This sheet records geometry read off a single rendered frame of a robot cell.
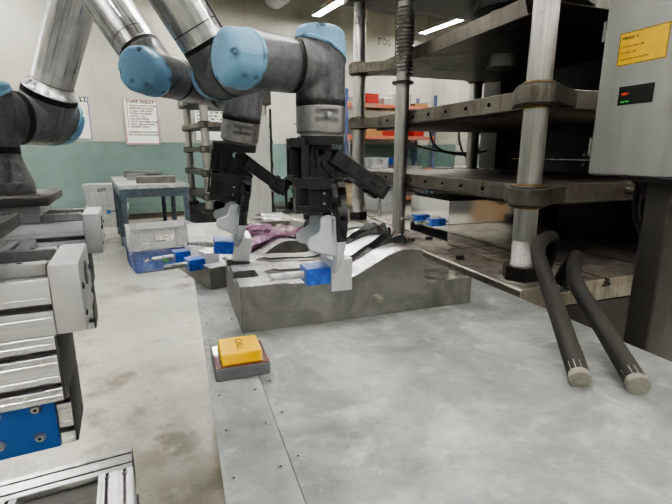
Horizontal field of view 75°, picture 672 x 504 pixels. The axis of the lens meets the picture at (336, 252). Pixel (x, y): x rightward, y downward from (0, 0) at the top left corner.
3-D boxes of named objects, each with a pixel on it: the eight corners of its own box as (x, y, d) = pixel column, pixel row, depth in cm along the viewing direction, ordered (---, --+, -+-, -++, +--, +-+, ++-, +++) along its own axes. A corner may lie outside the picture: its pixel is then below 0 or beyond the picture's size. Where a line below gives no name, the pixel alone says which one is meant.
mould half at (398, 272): (242, 333, 80) (238, 262, 77) (227, 292, 104) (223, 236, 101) (470, 302, 97) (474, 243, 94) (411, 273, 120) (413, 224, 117)
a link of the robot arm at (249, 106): (237, 62, 88) (275, 68, 86) (231, 117, 92) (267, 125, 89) (215, 55, 81) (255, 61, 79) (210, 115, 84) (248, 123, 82)
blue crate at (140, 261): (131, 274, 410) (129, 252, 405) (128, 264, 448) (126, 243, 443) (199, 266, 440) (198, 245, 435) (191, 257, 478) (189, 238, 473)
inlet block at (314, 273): (273, 298, 68) (272, 265, 66) (267, 289, 72) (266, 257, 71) (352, 289, 72) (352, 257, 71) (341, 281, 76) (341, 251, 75)
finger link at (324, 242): (306, 275, 68) (302, 217, 68) (342, 272, 70) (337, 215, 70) (312, 276, 65) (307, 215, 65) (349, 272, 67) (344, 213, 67)
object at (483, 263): (518, 312, 112) (521, 284, 110) (342, 229, 231) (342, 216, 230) (728, 280, 140) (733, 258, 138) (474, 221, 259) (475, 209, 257)
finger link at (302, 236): (292, 258, 76) (295, 209, 72) (325, 256, 78) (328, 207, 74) (297, 266, 73) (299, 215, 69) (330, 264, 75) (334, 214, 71)
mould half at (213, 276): (210, 290, 106) (207, 245, 103) (177, 267, 126) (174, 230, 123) (366, 260, 135) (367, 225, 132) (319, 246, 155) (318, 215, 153)
